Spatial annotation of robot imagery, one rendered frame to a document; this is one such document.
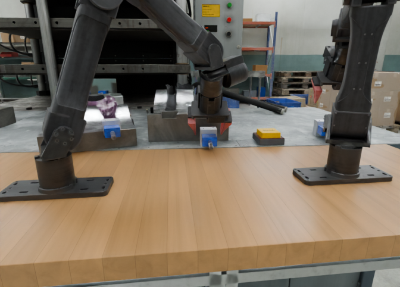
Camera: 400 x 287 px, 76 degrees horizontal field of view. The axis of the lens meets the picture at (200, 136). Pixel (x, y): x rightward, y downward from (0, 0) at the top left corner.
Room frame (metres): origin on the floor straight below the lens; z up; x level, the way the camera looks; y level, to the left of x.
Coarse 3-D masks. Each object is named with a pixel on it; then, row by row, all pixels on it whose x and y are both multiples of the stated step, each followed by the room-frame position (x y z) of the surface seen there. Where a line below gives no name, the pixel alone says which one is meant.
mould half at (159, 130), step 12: (156, 96) 1.05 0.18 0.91; (180, 96) 1.06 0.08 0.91; (192, 96) 1.06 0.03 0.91; (156, 108) 0.92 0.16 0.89; (180, 108) 0.92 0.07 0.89; (156, 120) 0.79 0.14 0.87; (168, 120) 0.79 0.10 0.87; (180, 120) 0.79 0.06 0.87; (204, 120) 0.80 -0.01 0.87; (156, 132) 0.79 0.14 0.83; (168, 132) 0.79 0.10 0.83; (180, 132) 0.79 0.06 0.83; (192, 132) 0.79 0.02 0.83; (228, 132) 0.80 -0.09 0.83
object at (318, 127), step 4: (316, 120) 0.86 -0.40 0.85; (320, 120) 0.86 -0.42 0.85; (316, 124) 0.86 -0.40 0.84; (320, 124) 0.85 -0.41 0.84; (316, 128) 0.85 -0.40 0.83; (320, 128) 0.82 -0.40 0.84; (312, 132) 0.88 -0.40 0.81; (316, 132) 0.85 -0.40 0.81; (320, 132) 0.82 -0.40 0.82; (324, 132) 0.81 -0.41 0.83; (324, 136) 0.85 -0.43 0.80
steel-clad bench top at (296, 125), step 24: (24, 120) 1.11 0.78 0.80; (144, 120) 1.11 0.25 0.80; (240, 120) 1.11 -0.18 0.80; (264, 120) 1.11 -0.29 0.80; (288, 120) 1.11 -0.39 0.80; (312, 120) 1.11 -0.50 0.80; (0, 144) 0.76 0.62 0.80; (24, 144) 0.76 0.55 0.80; (144, 144) 0.76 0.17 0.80; (168, 144) 0.76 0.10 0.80; (192, 144) 0.76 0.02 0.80; (240, 144) 0.76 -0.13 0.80; (288, 144) 0.76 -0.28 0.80; (312, 144) 0.76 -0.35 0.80
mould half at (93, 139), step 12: (120, 96) 1.10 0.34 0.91; (96, 108) 0.88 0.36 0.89; (120, 108) 0.90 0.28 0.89; (96, 120) 0.83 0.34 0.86; (120, 120) 0.84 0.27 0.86; (84, 132) 0.70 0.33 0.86; (96, 132) 0.71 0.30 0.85; (132, 132) 0.74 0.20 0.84; (84, 144) 0.69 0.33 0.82; (96, 144) 0.70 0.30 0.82; (108, 144) 0.72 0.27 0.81; (120, 144) 0.73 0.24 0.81; (132, 144) 0.74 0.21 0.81
